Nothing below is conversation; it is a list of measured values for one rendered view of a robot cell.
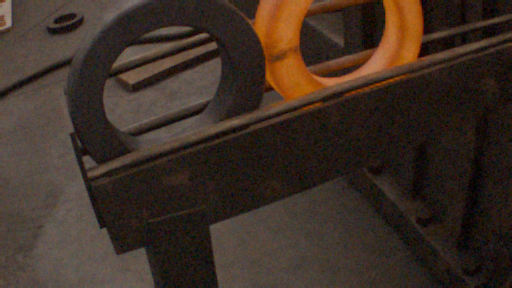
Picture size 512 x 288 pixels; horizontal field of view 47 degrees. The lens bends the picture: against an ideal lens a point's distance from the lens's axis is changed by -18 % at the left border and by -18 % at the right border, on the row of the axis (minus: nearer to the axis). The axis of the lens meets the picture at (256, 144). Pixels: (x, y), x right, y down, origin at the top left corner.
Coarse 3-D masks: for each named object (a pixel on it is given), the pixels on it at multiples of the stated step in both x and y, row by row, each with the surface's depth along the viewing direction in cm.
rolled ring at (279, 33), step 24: (264, 0) 62; (288, 0) 60; (312, 0) 61; (384, 0) 67; (408, 0) 65; (264, 24) 61; (288, 24) 61; (408, 24) 67; (264, 48) 62; (288, 48) 62; (384, 48) 70; (408, 48) 68; (288, 72) 64; (360, 72) 70; (288, 96) 65
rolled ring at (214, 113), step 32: (128, 0) 56; (160, 0) 55; (192, 0) 56; (224, 0) 59; (96, 32) 55; (128, 32) 55; (224, 32) 59; (256, 32) 61; (96, 64) 55; (224, 64) 63; (256, 64) 62; (96, 96) 57; (224, 96) 64; (256, 96) 64; (96, 128) 58; (192, 128) 65; (96, 160) 60
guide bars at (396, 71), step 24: (456, 48) 69; (480, 48) 69; (384, 72) 66; (408, 72) 67; (312, 96) 64; (336, 96) 64; (240, 120) 62; (264, 120) 63; (168, 144) 60; (192, 144) 61; (96, 168) 58; (120, 168) 59
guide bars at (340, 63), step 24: (336, 0) 70; (360, 0) 70; (432, 0) 75; (480, 24) 76; (168, 48) 65; (192, 48) 66; (120, 72) 64; (312, 72) 70; (144, 120) 66; (168, 120) 66
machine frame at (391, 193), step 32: (448, 0) 110; (480, 0) 98; (352, 32) 153; (480, 32) 101; (480, 128) 111; (384, 160) 156; (416, 160) 136; (448, 160) 128; (480, 160) 115; (384, 192) 147; (416, 192) 141; (448, 192) 130; (480, 192) 118; (416, 224) 136; (448, 224) 132; (480, 224) 120; (448, 256) 125; (480, 256) 121
